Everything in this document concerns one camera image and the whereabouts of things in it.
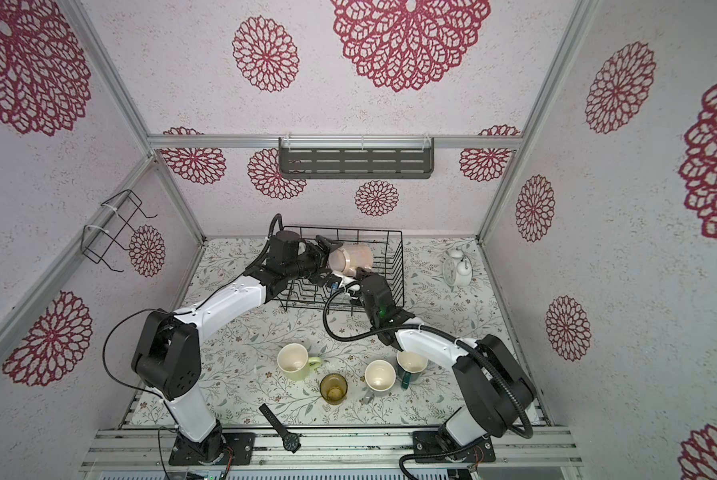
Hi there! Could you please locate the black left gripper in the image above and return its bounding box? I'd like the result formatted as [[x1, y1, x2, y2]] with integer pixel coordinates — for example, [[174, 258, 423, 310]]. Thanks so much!
[[285, 233, 342, 286]]

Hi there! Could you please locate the pink tall mug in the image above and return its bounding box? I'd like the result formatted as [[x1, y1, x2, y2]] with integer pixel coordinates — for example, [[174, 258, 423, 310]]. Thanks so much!
[[328, 244, 373, 277]]

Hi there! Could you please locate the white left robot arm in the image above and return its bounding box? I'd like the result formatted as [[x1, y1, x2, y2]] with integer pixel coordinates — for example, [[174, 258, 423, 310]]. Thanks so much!
[[132, 230, 342, 465]]

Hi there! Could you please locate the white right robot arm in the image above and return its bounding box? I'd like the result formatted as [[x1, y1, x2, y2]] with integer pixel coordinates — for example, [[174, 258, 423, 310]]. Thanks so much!
[[342, 270, 536, 461]]

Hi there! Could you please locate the dark green mug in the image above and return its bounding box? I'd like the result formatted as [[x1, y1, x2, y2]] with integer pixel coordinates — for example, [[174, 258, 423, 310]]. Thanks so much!
[[396, 351, 428, 389]]

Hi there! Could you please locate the white alarm clock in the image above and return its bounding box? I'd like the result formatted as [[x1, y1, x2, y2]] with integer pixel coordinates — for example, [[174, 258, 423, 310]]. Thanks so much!
[[441, 248, 473, 289]]

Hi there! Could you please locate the amber glass cup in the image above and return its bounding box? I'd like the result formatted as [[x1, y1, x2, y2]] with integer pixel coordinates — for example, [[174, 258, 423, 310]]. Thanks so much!
[[320, 373, 348, 405]]

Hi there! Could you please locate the light green mug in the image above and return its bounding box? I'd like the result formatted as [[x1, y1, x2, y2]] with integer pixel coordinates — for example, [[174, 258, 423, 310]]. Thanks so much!
[[276, 343, 322, 381]]

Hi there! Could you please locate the black wristwatch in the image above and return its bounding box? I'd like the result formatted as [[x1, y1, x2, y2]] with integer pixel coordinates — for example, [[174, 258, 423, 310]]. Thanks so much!
[[258, 404, 302, 453]]

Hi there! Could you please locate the black wire dish rack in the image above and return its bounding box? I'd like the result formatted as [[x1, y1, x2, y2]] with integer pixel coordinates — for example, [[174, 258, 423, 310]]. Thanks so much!
[[276, 225, 405, 311]]

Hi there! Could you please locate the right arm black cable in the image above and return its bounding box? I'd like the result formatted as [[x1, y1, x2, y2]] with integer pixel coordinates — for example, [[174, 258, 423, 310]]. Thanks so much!
[[321, 284, 536, 480]]

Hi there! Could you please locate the white cup grey handle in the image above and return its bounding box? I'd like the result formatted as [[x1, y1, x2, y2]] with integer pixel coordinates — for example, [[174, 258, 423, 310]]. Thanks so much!
[[360, 360, 396, 404]]

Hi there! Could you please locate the grey wall shelf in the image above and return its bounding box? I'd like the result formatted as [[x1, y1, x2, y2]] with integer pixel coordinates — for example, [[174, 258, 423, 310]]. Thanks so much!
[[278, 137, 435, 180]]

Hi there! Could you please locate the black wire wall holder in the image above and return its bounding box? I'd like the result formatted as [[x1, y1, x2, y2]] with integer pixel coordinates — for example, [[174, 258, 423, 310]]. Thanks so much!
[[78, 188, 158, 273]]

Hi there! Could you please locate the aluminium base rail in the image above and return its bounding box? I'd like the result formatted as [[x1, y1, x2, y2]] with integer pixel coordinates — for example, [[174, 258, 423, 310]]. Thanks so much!
[[77, 427, 584, 479]]

